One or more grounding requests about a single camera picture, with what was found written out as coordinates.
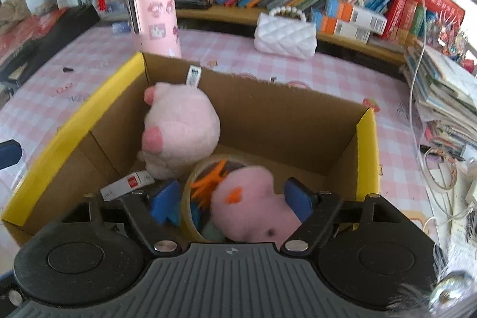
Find stack of magazines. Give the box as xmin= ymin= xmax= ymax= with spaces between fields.
xmin=402 ymin=41 xmax=477 ymax=156

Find pink plush toy orange feet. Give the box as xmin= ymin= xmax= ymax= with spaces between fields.
xmin=189 ymin=159 xmax=303 ymax=243

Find yellow tape roll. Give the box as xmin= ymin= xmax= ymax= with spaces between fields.
xmin=180 ymin=153 xmax=263 ymax=243

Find pink cylindrical humidifier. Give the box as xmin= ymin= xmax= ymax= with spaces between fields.
xmin=124 ymin=0 xmax=183 ymax=59

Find black stapler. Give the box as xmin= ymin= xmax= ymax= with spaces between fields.
xmin=174 ymin=0 xmax=212 ymax=10

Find pink pig plush toy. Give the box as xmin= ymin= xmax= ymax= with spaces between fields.
xmin=136 ymin=65 xmax=222 ymax=181

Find red patterned packets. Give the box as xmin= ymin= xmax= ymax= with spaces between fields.
xmin=0 ymin=8 xmax=68 ymax=60

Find small white box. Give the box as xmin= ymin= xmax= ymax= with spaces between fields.
xmin=99 ymin=170 xmax=156 ymax=202

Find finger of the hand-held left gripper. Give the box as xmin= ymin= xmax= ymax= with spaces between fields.
xmin=0 ymin=139 xmax=23 ymax=170

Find pink checkered tablecloth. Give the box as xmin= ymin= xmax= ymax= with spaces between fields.
xmin=0 ymin=25 xmax=450 ymax=268

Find white cable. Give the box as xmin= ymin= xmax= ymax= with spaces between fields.
xmin=398 ymin=0 xmax=477 ymax=231

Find beige knitted cloth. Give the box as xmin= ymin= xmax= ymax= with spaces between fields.
xmin=0 ymin=0 xmax=30 ymax=31

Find silver ball charm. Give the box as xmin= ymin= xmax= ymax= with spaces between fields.
xmin=428 ymin=271 xmax=475 ymax=316

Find red thick dictionary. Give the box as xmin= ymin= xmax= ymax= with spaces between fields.
xmin=381 ymin=0 xmax=467 ymax=47

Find orange white boxes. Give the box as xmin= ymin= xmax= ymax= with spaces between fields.
xmin=310 ymin=0 xmax=389 ymax=44

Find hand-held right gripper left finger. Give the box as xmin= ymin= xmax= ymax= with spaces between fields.
xmin=65 ymin=179 xmax=182 ymax=255

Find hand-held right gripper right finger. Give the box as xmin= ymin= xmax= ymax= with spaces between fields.
xmin=280 ymin=176 xmax=396 ymax=255

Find yellow cardboard box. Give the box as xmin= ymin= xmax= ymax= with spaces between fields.
xmin=1 ymin=52 xmax=381 ymax=249

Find white quilted pearl handbag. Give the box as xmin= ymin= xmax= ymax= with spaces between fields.
xmin=254 ymin=6 xmax=318 ymax=61

